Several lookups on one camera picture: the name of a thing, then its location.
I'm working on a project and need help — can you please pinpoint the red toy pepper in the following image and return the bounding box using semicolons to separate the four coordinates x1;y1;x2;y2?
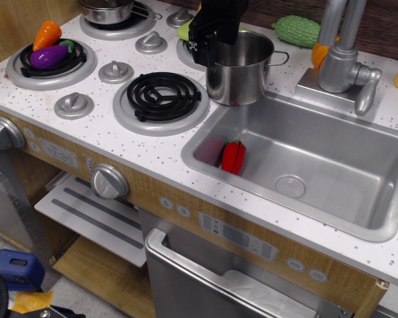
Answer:
222;140;246;175

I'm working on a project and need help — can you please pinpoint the right oven dial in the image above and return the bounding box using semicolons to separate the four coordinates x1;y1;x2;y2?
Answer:
90;163;130;199

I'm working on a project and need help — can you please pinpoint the tall stainless steel pot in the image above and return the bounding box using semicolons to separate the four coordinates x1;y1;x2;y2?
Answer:
206;30;277;106

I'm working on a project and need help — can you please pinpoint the green toy cutting board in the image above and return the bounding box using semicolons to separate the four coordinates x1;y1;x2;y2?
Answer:
177;20;192;41

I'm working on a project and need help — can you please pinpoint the purple toy eggplant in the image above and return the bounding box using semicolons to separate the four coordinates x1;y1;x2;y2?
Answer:
29;40;75;70

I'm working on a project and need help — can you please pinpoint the silver dishwasher door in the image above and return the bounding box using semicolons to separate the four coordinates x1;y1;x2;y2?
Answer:
145;229;353;317

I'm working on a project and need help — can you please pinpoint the back right burner ring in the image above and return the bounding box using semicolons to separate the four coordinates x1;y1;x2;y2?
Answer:
176;38;206;72

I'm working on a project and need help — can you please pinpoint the silver stove knob back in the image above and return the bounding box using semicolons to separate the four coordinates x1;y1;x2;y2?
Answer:
166;8;194;29

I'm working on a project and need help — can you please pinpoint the back left burner ring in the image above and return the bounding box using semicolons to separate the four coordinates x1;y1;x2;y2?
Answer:
79;1;157;41

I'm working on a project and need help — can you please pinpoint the yellow tape piece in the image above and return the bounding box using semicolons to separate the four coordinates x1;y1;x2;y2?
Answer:
11;290;54;314

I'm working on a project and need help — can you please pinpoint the orange toy carrot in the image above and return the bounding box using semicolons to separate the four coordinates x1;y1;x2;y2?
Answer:
33;21;62;52

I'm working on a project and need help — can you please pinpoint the black burner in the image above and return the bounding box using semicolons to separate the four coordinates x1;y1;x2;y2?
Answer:
112;72;210;136
6;38;96;91

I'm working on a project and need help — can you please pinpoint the orange toy behind faucet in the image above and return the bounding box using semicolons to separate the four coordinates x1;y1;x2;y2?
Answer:
311;41;331;70

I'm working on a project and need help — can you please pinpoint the white oven rack shelf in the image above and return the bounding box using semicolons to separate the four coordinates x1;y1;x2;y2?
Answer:
34;174;146;268

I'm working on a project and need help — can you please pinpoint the front right black burner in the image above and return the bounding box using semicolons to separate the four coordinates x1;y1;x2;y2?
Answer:
112;72;210;136

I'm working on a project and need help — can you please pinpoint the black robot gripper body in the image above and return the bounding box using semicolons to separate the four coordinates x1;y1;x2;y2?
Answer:
188;0;249;46

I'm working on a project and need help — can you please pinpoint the left oven dial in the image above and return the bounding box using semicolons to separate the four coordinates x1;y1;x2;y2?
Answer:
0;117;25;150

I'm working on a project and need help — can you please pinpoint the burner ring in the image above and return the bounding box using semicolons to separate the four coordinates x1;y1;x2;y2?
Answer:
79;1;157;41
176;38;206;72

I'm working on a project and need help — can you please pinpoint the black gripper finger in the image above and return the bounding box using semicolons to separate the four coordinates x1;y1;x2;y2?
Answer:
188;32;216;66

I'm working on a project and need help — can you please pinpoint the small steel pan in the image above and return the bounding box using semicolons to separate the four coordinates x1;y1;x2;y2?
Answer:
78;0;162;25

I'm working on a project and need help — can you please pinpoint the silver sink basin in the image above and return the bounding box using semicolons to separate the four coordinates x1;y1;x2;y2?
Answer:
182;94;398;242

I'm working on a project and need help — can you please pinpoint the green toy bitter gourd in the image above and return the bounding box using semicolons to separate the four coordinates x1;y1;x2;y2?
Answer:
272;15;320;48

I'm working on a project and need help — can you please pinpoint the silver stove knob middle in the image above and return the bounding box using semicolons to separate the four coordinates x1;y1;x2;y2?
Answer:
98;60;134;84

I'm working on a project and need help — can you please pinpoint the silver stove knob front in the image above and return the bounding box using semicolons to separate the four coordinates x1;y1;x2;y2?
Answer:
54;92;94;120

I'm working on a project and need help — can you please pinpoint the silver stove knob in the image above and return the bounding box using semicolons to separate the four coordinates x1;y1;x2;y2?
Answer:
54;92;94;120
135;31;168;55
98;60;134;84
166;8;194;29

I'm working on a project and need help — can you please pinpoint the front left black burner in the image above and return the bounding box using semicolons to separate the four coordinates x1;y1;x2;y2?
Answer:
6;38;96;91

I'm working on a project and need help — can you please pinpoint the blue clamp tool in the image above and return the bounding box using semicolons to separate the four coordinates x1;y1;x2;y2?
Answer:
0;249;45;292

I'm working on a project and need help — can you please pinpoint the open oven door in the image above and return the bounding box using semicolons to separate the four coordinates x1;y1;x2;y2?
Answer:
0;150;60;292

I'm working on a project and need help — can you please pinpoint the silver stove knob upper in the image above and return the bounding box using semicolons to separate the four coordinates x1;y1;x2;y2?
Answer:
135;31;168;55

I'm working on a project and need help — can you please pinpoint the oven dial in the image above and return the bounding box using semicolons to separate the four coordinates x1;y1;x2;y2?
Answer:
90;163;130;199
0;117;25;150

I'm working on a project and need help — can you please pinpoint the silver toy faucet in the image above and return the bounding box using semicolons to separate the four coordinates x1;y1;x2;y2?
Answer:
295;1;382;117

